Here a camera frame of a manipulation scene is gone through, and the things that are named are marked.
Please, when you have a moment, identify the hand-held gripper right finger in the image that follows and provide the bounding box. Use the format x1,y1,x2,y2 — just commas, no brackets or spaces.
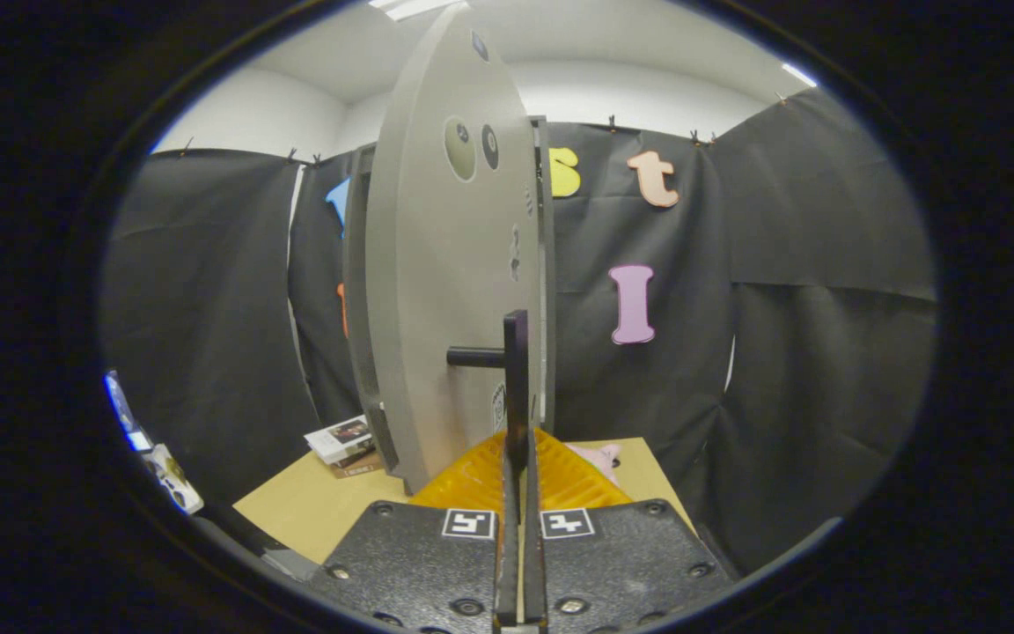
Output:
525,429,732,634

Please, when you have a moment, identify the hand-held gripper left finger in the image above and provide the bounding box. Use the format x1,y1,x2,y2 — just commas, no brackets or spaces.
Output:
309,431,523,634

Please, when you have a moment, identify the light grey shoe cabinet door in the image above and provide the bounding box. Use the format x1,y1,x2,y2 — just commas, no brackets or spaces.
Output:
364,4,552,494

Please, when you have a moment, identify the grey shoe cabinet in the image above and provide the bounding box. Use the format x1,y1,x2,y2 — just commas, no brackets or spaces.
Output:
342,114,557,476

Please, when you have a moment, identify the pink and green plush toy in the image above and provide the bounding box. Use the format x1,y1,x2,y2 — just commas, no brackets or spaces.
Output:
564,442,622,485

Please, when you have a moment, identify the brown book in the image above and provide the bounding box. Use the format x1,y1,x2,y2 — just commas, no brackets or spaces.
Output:
331,451,385,479

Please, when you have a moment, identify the white book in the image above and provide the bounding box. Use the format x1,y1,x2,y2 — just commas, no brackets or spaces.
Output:
305,416,376,465

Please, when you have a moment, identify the white patterned object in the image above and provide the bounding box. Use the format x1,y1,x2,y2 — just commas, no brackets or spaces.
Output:
105,370,204,516

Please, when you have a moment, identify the black backdrop cloth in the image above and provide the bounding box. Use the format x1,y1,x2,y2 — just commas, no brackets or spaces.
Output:
100,88,939,573

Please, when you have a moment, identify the long ceiling light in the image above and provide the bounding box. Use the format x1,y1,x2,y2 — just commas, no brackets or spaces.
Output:
371,0,464,20

